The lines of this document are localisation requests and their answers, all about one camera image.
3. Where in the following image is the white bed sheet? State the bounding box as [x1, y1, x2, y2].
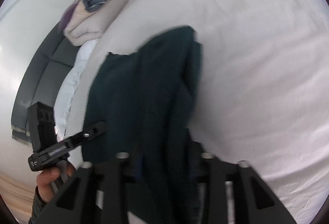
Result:
[66, 0, 328, 223]

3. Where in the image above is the pale pink folded duvet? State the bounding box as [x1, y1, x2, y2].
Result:
[63, 0, 128, 46]

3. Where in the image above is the person's left hand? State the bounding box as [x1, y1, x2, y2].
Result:
[36, 167, 61, 203]

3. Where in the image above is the purple pillow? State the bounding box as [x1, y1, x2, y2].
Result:
[58, 0, 80, 32]

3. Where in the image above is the dark green knit sweater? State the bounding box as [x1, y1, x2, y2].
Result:
[82, 26, 201, 223]

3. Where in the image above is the white mattress edge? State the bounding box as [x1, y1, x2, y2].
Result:
[53, 39, 99, 142]

